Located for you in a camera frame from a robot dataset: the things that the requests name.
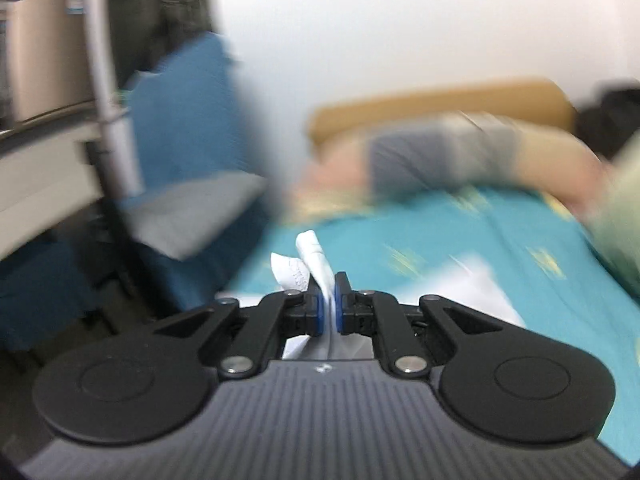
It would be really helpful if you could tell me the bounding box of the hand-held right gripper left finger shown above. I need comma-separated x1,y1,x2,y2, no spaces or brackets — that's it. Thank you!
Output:
149,272,326,380

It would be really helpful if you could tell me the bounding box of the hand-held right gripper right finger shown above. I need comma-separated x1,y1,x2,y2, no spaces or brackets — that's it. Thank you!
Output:
334,271,505,379

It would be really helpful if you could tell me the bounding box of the white t-shirt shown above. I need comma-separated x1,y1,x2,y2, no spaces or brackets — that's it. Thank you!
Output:
270,230,528,361

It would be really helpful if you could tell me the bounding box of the black clothes pile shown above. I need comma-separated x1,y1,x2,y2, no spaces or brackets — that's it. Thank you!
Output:
575,77,640,161

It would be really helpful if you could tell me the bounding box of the teal bed sheet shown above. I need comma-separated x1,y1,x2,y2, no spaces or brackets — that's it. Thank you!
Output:
220,185,640,466

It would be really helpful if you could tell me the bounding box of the grey seat cushion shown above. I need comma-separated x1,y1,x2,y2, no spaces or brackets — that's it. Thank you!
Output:
122,172,266,261

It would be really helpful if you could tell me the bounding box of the plaid pillow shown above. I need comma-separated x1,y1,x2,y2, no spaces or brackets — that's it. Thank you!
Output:
290,110,608,221

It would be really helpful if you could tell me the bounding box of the brown headboard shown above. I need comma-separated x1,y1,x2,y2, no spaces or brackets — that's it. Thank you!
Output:
307,77,576,151

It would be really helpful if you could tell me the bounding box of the chair with dark blue cover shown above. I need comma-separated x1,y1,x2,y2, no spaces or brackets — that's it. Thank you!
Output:
0,230,101,351

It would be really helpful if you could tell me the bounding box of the green fleece blanket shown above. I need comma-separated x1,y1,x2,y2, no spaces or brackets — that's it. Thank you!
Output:
585,132,640,306

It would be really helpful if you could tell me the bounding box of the white table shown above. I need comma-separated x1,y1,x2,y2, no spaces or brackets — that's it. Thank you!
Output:
0,122,108,261

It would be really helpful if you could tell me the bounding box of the dark window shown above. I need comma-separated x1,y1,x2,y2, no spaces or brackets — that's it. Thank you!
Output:
107,0,216,91

